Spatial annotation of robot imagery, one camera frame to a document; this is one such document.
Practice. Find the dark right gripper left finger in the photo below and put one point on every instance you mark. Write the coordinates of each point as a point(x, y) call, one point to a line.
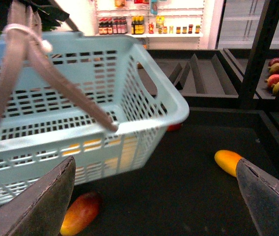
point(40, 209)

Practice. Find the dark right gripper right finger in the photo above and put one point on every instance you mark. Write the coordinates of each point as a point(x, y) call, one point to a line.
point(260, 192)

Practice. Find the light blue plastic basket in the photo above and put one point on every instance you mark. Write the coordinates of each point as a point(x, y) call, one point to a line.
point(115, 72)

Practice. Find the red yellow mango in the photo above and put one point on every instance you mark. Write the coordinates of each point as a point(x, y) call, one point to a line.
point(81, 213)

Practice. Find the white condiment shelf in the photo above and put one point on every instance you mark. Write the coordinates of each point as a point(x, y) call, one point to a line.
point(158, 24)

